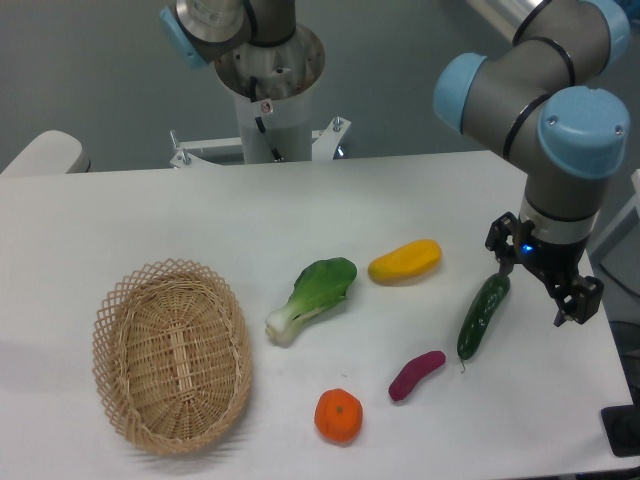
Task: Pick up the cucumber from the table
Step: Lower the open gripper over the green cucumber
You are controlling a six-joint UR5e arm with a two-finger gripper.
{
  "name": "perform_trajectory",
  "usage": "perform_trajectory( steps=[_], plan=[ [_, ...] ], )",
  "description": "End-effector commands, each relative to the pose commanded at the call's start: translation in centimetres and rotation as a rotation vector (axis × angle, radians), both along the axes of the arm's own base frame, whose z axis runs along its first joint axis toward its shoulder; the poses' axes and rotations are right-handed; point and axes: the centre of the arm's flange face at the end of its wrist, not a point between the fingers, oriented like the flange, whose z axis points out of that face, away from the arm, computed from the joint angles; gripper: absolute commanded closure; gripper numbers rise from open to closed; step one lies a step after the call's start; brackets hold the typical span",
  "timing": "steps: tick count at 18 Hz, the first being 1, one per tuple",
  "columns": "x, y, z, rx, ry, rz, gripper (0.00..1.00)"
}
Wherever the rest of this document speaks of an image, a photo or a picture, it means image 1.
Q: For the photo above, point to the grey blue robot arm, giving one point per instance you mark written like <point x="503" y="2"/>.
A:
<point x="532" y="107"/>

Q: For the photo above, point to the green cucumber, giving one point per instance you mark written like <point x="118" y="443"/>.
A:
<point x="481" y="310"/>

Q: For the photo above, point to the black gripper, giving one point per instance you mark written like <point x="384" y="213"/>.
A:
<point x="554" y="265"/>

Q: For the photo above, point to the white chair backrest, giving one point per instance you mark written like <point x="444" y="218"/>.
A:
<point x="51" y="153"/>

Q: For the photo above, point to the orange tangerine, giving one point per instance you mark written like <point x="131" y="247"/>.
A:
<point x="338" y="416"/>

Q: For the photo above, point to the woven wicker basket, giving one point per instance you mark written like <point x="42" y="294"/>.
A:
<point x="172" y="358"/>

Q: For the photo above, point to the green bok choy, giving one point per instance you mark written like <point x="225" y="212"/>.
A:
<point x="320" y="286"/>

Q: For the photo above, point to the yellow mango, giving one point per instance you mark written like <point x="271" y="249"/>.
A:
<point x="406" y="263"/>

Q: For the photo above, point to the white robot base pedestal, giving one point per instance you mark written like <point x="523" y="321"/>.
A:
<point x="272" y="89"/>

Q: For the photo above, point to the purple sweet potato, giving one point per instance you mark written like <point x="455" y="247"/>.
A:
<point x="414" y="372"/>

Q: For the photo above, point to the black device at edge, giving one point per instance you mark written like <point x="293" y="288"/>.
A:
<point x="621" y="425"/>

